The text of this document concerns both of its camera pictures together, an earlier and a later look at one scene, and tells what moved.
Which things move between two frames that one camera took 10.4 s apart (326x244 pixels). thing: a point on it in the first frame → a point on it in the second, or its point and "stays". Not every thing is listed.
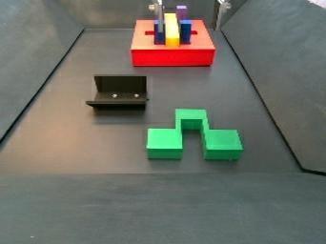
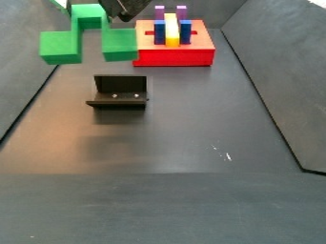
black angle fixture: [120, 90] stays
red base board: [200, 53] stays
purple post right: [181, 10] stays
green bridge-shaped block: [222, 143] → [61, 47]
